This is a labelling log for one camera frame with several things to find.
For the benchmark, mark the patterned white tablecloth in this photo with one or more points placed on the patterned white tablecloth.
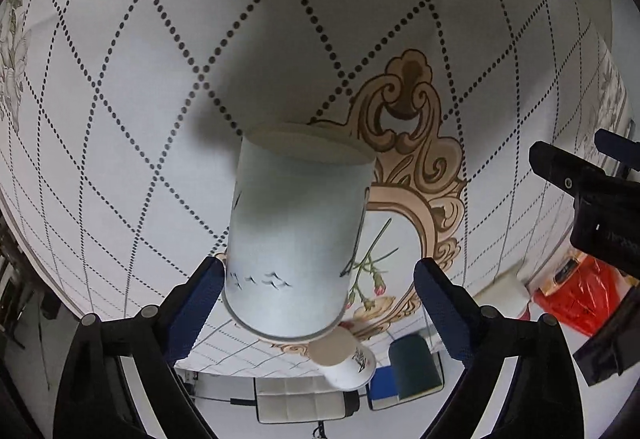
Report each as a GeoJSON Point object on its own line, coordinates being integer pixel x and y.
{"type": "Point", "coordinates": [121, 124]}

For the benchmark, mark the white padded chair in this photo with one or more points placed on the white padded chair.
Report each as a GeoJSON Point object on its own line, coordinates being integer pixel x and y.
{"type": "Point", "coordinates": [298, 400]}

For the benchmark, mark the orange tissue pack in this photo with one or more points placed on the orange tissue pack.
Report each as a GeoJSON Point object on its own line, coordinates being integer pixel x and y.
{"type": "Point", "coordinates": [567, 266]}

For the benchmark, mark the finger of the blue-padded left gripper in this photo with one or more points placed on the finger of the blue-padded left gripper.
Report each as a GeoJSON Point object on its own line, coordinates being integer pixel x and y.
{"type": "Point", "coordinates": [617, 147]}
{"type": "Point", "coordinates": [566, 171]}

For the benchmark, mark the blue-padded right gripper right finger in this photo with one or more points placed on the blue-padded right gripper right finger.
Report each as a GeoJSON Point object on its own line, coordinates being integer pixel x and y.
{"type": "Point", "coordinates": [543, 400]}

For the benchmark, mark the dark green cup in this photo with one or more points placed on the dark green cup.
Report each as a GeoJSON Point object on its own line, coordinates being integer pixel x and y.
{"type": "Point", "coordinates": [416, 371]}

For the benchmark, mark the white paper cup with calligraphy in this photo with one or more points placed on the white paper cup with calligraphy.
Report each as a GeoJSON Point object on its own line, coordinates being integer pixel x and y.
{"type": "Point", "coordinates": [346, 363]}

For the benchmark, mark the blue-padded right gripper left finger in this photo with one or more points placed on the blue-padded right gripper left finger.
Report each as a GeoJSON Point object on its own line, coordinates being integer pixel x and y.
{"type": "Point", "coordinates": [94, 399]}

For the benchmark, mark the red plastic bag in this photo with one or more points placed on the red plastic bag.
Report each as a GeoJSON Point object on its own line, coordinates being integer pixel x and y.
{"type": "Point", "coordinates": [586, 300]}

